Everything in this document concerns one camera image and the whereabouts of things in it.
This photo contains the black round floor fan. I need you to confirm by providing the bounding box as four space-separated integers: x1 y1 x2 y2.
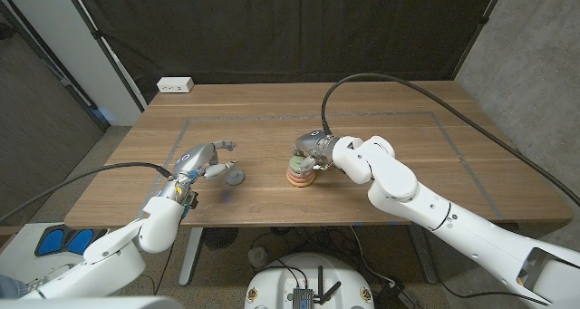
202 227 240 250

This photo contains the dark table leg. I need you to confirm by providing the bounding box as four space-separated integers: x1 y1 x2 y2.
407 225 439 285

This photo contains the black radio module with antennas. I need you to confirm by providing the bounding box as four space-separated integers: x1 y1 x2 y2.
292 266 343 309

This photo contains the white table leg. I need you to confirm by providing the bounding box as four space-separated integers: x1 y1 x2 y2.
179 227 205 286

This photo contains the white round floor object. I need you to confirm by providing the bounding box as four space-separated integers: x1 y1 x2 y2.
247 246 270 269

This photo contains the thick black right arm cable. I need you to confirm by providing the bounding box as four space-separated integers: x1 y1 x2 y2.
321 72 580 208

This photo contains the green toy disk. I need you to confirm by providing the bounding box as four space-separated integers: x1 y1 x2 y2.
289 156 310 174

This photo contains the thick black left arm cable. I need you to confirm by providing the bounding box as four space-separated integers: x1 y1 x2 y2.
0 161 173 224

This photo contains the black power adapter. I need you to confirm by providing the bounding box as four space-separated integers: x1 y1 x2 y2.
374 279 421 309

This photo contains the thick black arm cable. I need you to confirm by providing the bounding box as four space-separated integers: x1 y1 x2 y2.
321 72 580 208
0 161 173 224

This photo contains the coral red toy disk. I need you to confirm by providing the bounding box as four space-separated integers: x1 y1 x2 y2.
286 172 316 185

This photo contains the dusty pink toy disk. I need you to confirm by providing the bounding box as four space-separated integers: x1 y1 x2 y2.
287 167 315 180

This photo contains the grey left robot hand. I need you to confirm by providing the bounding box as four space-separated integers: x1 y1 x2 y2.
169 140 238 188

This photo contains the thin black right cable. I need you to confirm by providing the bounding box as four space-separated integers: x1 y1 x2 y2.
425 254 549 308

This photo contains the grey toy disk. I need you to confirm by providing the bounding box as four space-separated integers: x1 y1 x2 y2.
225 168 247 187

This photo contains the thin black cable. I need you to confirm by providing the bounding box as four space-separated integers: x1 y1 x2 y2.
152 243 176 296
425 254 549 308

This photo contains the person leg in jeans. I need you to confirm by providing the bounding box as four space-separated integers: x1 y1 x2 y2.
0 275 29 300

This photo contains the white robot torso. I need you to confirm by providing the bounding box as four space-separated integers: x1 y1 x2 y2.
244 253 376 309

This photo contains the white power strip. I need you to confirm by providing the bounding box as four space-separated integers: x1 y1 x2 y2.
156 76 195 94

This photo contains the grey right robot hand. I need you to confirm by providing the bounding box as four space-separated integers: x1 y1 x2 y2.
292 130 341 174

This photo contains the white pedal platform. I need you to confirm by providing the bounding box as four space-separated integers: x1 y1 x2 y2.
0 222 114 285

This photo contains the black backdrop stand pole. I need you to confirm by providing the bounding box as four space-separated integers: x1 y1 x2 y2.
449 0 508 82
60 0 150 111

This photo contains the black backdrop cloth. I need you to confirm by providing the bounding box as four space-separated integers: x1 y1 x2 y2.
70 0 504 104

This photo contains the blue foot pedal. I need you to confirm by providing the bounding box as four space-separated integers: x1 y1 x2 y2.
66 228 108 256
34 227 69 257

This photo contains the thin black left cable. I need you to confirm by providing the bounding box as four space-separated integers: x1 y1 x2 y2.
152 243 176 296

